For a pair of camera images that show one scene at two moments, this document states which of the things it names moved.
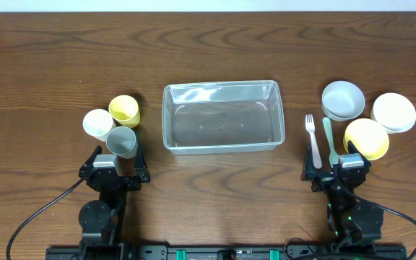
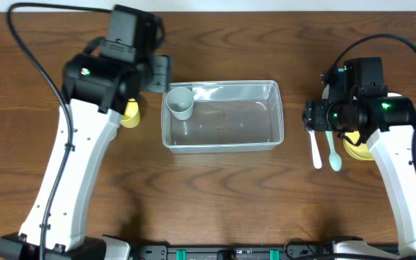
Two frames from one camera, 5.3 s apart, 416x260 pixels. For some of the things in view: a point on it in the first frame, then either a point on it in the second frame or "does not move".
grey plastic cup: x=122 y=141 → x=180 y=101
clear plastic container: x=217 y=117 does not move
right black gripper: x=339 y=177 → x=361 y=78
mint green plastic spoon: x=334 y=157 does not move
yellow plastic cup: x=124 y=110 does not move
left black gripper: x=141 y=175 → x=165 y=73
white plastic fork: x=310 y=128 does not move
